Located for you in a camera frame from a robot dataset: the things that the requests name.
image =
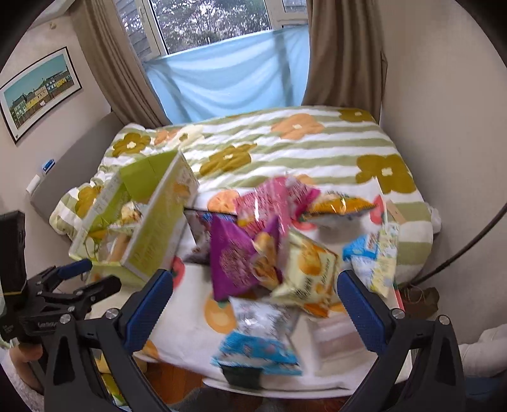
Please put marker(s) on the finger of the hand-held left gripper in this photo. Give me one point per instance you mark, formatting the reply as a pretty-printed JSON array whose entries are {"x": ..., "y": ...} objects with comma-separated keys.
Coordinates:
[
  {"x": 73, "y": 268},
  {"x": 99, "y": 287}
]

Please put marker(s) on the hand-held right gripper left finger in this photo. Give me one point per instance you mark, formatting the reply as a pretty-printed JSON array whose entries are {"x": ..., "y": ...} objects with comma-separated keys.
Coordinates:
[{"x": 152, "y": 309}]

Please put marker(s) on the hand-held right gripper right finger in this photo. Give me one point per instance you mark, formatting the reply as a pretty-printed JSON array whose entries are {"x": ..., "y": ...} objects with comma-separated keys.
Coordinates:
[{"x": 360, "y": 313}]

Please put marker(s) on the blue white snack packet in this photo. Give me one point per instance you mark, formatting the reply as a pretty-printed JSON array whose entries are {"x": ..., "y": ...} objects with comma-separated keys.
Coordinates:
[{"x": 372, "y": 253}]

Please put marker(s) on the cream cookie snack packet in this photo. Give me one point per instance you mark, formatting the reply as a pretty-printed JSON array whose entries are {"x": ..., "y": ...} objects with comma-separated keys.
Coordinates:
[{"x": 309, "y": 269}]

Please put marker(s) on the green cardboard snack box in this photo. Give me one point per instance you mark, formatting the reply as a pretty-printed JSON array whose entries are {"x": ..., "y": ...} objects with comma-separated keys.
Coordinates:
[{"x": 158, "y": 222}]

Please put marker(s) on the white dark snack packet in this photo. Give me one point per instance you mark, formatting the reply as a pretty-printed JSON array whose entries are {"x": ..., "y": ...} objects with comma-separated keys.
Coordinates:
[{"x": 200, "y": 233}]

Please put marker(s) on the purple snack packet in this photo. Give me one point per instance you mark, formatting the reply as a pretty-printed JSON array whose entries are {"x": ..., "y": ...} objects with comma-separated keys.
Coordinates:
[{"x": 229, "y": 257}]

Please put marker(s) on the silver snack packet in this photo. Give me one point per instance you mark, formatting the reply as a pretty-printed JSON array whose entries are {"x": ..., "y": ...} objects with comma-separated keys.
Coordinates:
[{"x": 257, "y": 317}]

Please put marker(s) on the bright blue snack packet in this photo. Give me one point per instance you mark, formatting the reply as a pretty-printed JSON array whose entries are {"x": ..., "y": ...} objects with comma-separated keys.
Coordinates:
[{"x": 253, "y": 350}]

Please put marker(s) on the orange yellow snack packet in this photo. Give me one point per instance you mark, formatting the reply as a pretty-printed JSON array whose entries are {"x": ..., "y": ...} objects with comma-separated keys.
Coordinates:
[{"x": 336, "y": 206}]

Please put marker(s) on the dark green snack packet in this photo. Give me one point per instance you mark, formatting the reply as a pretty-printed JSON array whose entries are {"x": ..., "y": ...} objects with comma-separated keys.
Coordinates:
[{"x": 241, "y": 376}]

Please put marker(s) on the pink snack packet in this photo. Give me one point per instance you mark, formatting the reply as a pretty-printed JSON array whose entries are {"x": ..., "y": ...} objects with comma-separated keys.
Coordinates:
[{"x": 265, "y": 206}]

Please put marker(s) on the person's left hand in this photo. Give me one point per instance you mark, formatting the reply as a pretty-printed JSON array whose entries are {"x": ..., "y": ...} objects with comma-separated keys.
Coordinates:
[{"x": 25, "y": 353}]

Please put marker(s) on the white persimmon print cloth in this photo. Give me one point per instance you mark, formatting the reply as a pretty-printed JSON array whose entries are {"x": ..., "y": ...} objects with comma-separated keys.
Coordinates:
[{"x": 190, "y": 328}]

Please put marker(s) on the brown bundle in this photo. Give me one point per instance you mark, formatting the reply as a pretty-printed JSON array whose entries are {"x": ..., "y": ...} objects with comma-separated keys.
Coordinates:
[{"x": 420, "y": 299}]

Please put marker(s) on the small blue object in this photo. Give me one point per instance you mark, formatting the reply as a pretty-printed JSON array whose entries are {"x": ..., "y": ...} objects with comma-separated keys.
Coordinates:
[{"x": 48, "y": 165}]

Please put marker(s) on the grey headboard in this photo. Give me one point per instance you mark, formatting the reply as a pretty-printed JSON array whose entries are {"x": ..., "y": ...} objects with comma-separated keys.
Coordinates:
[{"x": 67, "y": 170}]

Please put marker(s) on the brown paper tag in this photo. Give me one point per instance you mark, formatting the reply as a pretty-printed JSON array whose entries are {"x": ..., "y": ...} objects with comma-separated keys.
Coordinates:
[{"x": 394, "y": 212}]

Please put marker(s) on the white crumpled cloth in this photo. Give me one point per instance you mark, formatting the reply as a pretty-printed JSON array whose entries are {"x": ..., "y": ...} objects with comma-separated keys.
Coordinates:
[{"x": 435, "y": 220}]

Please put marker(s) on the white fluffy cloth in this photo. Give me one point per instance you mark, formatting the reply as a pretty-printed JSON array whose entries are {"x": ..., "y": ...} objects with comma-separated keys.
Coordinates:
[{"x": 483, "y": 352}]

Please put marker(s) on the striped floral blanket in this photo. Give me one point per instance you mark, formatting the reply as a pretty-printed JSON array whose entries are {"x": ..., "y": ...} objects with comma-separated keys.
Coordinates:
[{"x": 297, "y": 158}]

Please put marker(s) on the brown curtain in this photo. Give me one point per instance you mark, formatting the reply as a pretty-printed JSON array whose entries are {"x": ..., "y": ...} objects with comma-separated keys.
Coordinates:
[
  {"x": 340, "y": 59},
  {"x": 115, "y": 59}
]

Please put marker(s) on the light blue window cloth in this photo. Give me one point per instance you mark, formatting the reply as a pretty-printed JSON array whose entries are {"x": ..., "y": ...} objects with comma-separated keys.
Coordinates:
[{"x": 222, "y": 79}]

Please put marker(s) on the white framed window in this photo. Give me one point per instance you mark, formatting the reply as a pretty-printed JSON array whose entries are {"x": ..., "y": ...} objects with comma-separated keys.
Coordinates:
[{"x": 206, "y": 23}]

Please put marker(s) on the white wall socket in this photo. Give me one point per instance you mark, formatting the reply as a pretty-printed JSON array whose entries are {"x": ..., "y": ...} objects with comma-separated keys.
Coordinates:
[{"x": 33, "y": 184}]

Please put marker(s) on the framed wall picture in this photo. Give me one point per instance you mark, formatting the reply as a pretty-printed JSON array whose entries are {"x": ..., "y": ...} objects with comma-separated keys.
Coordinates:
[{"x": 35, "y": 95}]

